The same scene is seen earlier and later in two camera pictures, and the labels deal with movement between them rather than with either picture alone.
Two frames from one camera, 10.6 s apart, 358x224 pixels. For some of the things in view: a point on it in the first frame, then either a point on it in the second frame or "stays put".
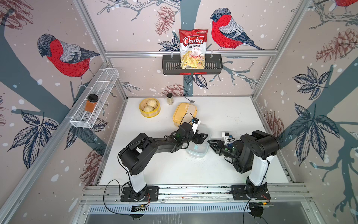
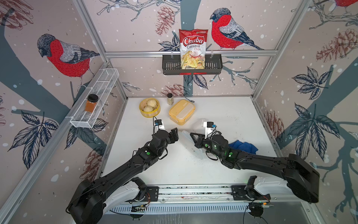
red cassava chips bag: (193, 43) stays put
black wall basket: (172, 65) stays put
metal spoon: (190, 101) stays put
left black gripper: (201, 140) -> (175, 135)
